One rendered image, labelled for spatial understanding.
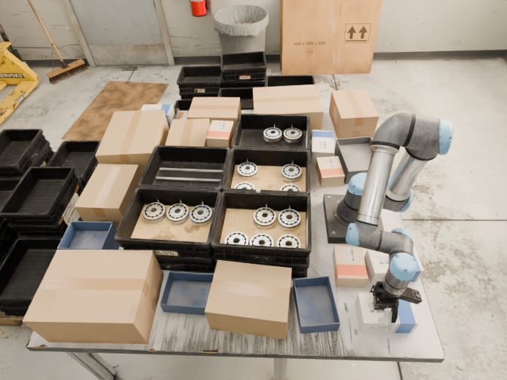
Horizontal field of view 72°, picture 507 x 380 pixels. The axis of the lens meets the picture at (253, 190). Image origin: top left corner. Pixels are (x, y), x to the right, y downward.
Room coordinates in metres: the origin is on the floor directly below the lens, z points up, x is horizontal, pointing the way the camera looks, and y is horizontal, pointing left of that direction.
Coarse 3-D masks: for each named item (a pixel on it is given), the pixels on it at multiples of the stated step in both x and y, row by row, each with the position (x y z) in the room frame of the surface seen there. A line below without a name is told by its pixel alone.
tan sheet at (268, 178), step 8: (264, 168) 1.33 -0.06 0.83; (272, 168) 1.32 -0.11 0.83; (280, 168) 1.32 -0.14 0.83; (304, 168) 1.31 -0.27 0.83; (256, 176) 1.27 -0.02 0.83; (264, 176) 1.26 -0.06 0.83; (272, 176) 1.26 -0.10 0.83; (280, 176) 1.26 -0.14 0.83; (304, 176) 1.25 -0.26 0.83; (232, 184) 1.23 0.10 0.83; (256, 184) 1.22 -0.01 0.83; (264, 184) 1.21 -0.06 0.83; (272, 184) 1.21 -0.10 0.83; (280, 184) 1.20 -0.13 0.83; (296, 184) 1.20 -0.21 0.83; (304, 184) 1.19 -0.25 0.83
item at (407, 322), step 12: (360, 300) 0.60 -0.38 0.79; (372, 300) 0.60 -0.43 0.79; (360, 312) 0.56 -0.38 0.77; (372, 312) 0.55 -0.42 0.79; (384, 312) 0.55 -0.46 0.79; (408, 312) 0.54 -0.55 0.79; (360, 324) 0.53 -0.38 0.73; (372, 324) 0.51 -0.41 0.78; (396, 324) 0.50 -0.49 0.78; (408, 324) 0.50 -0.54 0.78
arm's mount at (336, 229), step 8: (328, 200) 1.15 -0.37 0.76; (336, 200) 1.14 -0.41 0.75; (328, 208) 1.09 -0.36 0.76; (336, 208) 1.09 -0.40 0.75; (328, 216) 1.04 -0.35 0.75; (336, 216) 1.04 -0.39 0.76; (328, 224) 1.00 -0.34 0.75; (336, 224) 1.00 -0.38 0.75; (344, 224) 0.99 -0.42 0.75; (328, 232) 0.95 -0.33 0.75; (336, 232) 0.95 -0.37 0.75; (344, 232) 0.95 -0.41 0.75; (328, 240) 0.93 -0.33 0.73; (336, 240) 0.92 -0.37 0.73; (344, 240) 0.92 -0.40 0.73
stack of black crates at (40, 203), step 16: (32, 176) 1.69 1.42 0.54; (48, 176) 1.71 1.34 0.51; (64, 176) 1.70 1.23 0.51; (16, 192) 1.51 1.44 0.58; (32, 192) 1.59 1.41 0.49; (48, 192) 1.58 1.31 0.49; (64, 192) 1.52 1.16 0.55; (80, 192) 1.63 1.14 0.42; (16, 208) 1.44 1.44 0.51; (32, 208) 1.46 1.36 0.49; (48, 208) 1.35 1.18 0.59; (64, 208) 1.44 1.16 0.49; (16, 224) 1.34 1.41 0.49; (32, 224) 1.33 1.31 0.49; (48, 224) 1.32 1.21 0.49; (64, 224) 1.38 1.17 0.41
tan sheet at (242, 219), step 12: (228, 216) 1.02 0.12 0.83; (240, 216) 1.02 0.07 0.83; (252, 216) 1.01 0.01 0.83; (276, 216) 1.00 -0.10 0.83; (228, 228) 0.95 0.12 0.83; (240, 228) 0.95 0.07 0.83; (252, 228) 0.94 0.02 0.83; (276, 228) 0.93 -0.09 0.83; (300, 228) 0.93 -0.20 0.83; (276, 240) 0.87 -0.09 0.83; (300, 240) 0.87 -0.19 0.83
